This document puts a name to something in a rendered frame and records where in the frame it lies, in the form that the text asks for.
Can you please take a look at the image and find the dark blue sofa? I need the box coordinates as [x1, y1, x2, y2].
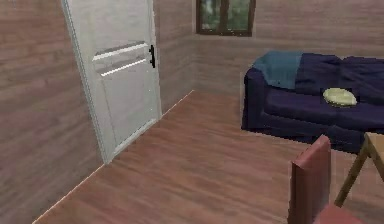
[241, 50, 384, 155]

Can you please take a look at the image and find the white room door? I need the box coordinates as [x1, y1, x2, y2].
[60, 0, 163, 165]

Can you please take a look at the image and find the teal blanket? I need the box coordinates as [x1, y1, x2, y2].
[252, 50, 304, 90]

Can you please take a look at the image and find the dark framed window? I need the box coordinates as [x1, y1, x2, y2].
[195, 0, 257, 38]

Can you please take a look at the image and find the red chair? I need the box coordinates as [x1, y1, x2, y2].
[287, 134, 365, 224]

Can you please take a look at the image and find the pale green round cushion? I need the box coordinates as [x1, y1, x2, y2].
[322, 87, 358, 108]

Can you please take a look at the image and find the light wooden table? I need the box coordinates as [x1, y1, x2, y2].
[333, 131, 384, 208]

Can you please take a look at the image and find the black door handle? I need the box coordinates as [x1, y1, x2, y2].
[148, 44, 157, 69]

